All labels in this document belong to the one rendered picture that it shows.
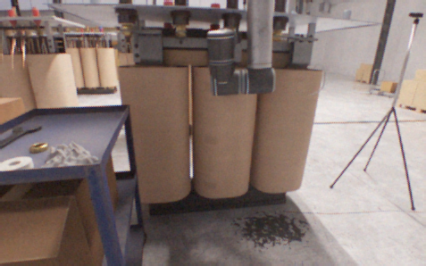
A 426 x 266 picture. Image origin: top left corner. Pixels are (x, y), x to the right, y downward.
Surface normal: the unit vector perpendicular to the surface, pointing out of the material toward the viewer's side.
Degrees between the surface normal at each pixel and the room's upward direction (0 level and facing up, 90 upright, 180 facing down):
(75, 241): 90
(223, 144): 90
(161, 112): 90
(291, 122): 90
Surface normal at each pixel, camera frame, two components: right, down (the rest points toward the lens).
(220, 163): 0.18, 0.34
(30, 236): 0.12, -0.69
